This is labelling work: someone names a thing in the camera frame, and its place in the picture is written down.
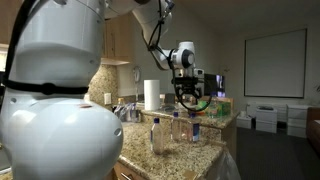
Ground white wall outlet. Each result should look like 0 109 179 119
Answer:
103 92 113 106

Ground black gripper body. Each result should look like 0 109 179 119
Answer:
173 77 200 93

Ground clear plastic container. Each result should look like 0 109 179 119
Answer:
123 102 140 123

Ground green snack package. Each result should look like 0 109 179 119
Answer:
205 99 232 118

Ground thick black cable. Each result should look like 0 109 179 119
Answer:
2 0 91 98

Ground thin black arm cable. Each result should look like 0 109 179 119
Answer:
141 0 214 113

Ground clear water bottle blue cap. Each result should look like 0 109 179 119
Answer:
170 111 183 142
187 112 201 143
150 117 165 155
209 94 220 118

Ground wooden wall cabinet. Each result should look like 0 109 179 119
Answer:
101 13 134 66

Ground wooden drawer front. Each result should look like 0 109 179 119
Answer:
113 161 148 180

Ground brown couch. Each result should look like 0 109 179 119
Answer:
306 106 320 155

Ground translucent plastic bag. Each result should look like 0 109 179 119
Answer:
204 149 242 180

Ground white storage cabinet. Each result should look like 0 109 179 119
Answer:
255 105 279 134
286 103 315 138

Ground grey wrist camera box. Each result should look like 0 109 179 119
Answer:
192 68 205 80

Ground white paper towel roll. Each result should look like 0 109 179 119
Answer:
143 79 161 112

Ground brown tape strip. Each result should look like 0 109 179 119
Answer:
182 169 198 180

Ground wooden table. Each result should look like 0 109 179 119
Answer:
195 95 235 106

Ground white projector screen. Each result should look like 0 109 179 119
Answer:
244 28 308 99

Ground lit display monitor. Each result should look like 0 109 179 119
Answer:
203 73 226 99

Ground clear bottle yellow cap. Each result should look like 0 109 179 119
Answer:
114 97 126 121

